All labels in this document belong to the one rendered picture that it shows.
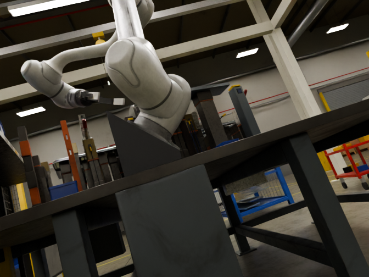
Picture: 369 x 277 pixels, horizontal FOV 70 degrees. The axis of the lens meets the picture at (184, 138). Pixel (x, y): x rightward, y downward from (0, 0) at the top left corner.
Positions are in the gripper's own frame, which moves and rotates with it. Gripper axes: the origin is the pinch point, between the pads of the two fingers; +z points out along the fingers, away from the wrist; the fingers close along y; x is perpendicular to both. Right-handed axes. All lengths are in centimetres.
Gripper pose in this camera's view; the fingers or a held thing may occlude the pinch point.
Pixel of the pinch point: (110, 99)
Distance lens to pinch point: 119.7
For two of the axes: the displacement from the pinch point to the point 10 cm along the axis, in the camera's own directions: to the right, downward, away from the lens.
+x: 1.1, -9.9, 0.0
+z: 8.2, 1.0, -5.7
